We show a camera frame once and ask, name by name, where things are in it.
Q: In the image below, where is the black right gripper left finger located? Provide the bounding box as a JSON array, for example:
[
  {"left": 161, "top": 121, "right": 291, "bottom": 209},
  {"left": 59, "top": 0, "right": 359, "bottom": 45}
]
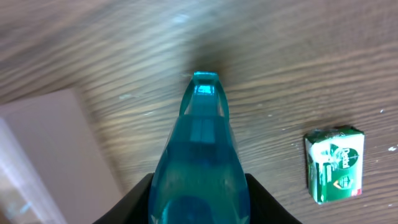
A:
[{"left": 93, "top": 173, "right": 154, "bottom": 224}]

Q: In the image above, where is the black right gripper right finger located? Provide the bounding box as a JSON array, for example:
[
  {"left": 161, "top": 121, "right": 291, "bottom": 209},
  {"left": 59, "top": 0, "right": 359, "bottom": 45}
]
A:
[{"left": 245, "top": 174, "right": 302, "bottom": 224}]

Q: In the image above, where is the blue mouthwash bottle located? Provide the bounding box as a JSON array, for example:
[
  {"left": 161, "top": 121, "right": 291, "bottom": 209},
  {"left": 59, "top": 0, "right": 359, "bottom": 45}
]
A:
[{"left": 148, "top": 72, "right": 250, "bottom": 224}]

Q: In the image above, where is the green white soap bar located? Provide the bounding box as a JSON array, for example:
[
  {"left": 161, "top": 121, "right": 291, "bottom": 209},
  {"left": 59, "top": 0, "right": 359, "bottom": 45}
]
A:
[{"left": 303, "top": 126, "right": 365, "bottom": 204}]

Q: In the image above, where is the white open cardboard box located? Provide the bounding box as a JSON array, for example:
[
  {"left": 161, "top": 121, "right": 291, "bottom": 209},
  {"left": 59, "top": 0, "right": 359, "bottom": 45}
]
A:
[{"left": 1, "top": 89, "right": 123, "bottom": 223}]

